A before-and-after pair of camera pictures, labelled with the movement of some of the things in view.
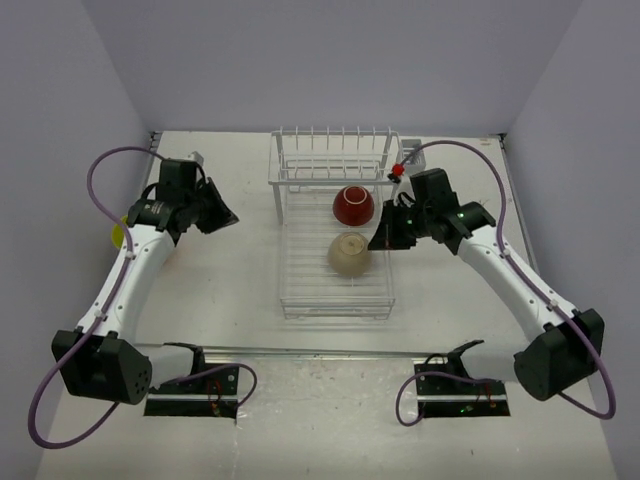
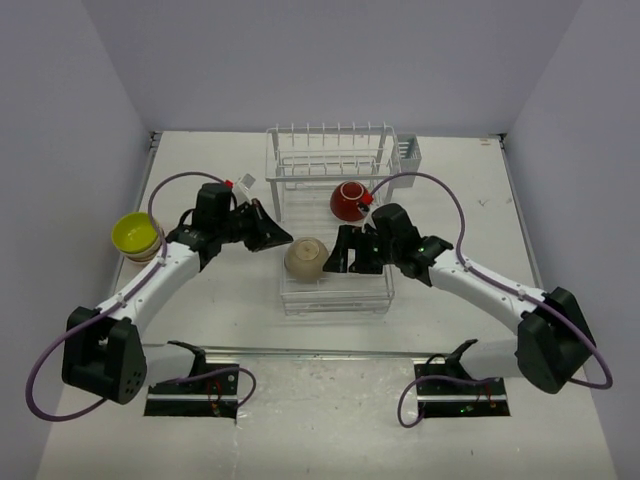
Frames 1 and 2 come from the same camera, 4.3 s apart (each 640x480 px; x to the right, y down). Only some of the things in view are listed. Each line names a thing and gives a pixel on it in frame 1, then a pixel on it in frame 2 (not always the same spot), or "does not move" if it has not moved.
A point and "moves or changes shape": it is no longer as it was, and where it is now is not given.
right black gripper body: x=413 y=224 -> x=383 y=253
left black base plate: x=217 y=381 does not move
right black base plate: x=433 y=385 does not move
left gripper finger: x=215 y=213 -> x=267 y=234
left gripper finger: x=209 y=192 -> x=263 y=216
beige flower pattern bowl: x=349 y=254 moves or changes shape
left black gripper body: x=193 y=200 -> x=239 y=226
